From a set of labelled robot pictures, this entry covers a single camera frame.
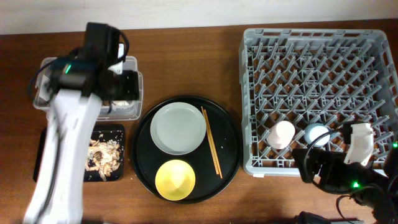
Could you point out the black rectangular tray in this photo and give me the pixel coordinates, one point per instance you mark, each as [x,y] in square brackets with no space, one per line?
[115,130]

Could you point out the blue cup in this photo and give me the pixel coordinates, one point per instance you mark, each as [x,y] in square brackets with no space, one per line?
[313,131]

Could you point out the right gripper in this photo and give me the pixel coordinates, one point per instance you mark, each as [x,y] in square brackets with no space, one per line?
[332,160]

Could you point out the grey ceramic plate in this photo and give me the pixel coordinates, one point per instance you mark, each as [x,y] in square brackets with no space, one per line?
[178,128]

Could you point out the pink cup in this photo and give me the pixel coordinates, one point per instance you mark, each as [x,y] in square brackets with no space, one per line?
[281,134]

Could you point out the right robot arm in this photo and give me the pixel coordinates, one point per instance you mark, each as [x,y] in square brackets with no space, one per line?
[375,190]

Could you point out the yellow bowl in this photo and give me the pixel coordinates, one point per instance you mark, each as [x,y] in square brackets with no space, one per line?
[175,180]

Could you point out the clear plastic storage bin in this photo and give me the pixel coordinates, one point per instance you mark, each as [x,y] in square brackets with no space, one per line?
[121,110]

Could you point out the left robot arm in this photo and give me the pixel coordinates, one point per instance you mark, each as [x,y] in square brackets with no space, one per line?
[98,81]

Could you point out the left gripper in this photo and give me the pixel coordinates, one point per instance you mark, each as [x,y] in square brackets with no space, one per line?
[132,90]

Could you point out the round black serving tray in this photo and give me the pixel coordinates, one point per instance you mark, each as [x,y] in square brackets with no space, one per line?
[146,158]

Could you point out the left wooden chopstick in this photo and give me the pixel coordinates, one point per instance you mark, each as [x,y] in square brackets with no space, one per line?
[210,141]

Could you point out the food scraps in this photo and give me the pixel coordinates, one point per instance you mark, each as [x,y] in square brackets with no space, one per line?
[104,157]

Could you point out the grey dishwasher rack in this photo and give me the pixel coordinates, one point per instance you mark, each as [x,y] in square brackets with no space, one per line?
[305,76]

